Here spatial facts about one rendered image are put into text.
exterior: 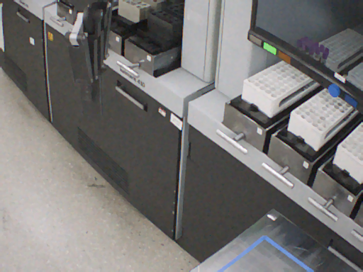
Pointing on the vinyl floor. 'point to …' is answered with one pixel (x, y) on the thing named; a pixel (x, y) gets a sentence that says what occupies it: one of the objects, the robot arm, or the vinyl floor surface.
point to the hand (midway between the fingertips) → (91, 94)
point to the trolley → (274, 251)
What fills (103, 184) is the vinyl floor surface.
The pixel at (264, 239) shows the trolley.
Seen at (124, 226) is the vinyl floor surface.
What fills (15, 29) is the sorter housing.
